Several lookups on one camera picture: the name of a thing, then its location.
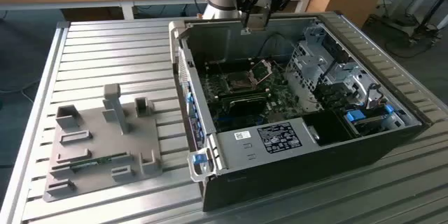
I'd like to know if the grey metal drive cage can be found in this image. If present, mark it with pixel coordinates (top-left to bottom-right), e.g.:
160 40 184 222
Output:
286 23 368 96

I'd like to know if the RAM slot row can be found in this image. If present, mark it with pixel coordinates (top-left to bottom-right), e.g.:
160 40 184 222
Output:
219 90 272 102

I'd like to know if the grey wheeled equipment stand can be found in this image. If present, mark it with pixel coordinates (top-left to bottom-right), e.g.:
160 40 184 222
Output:
363 0 448 45

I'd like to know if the green RAM stick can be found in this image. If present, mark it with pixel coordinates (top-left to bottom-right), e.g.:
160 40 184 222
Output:
68 155 115 169

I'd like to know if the blue disk carrier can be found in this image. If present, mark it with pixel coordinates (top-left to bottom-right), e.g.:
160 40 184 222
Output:
344 110 368 124

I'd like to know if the CPU socket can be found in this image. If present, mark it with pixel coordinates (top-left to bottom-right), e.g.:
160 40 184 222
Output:
220 71 260 92

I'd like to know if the black cable in case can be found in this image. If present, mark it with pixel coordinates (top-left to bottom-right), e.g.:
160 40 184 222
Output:
259 33 287 59

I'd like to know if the grey power supply unit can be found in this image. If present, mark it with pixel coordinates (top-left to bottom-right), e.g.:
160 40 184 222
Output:
210 118 322 175

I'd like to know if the CPU square plate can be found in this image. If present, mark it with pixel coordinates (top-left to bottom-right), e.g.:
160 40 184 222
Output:
248 7 271 31

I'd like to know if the grey parts rack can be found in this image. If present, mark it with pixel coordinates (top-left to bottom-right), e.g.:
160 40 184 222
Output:
42 83 164 203

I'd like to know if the black expansion card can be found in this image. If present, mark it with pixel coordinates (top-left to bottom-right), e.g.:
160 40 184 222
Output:
227 97 270 117

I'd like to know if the green motherboard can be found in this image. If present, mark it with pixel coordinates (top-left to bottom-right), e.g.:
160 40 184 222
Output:
198 60 316 133

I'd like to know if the black open PC case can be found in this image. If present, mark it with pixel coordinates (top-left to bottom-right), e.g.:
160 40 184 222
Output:
167 11 448 213

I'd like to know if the coloured wire bundle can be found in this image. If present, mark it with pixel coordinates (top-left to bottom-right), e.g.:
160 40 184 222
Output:
363 83 388 109

